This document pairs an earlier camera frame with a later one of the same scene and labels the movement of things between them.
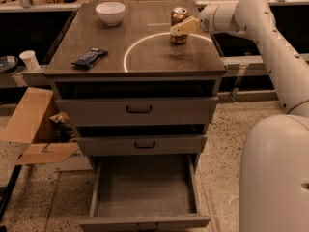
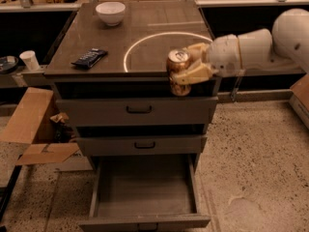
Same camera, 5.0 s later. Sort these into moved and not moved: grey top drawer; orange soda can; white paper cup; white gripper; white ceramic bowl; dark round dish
Moved: white gripper; orange soda can
Not moved: white paper cup; white ceramic bowl; dark round dish; grey top drawer
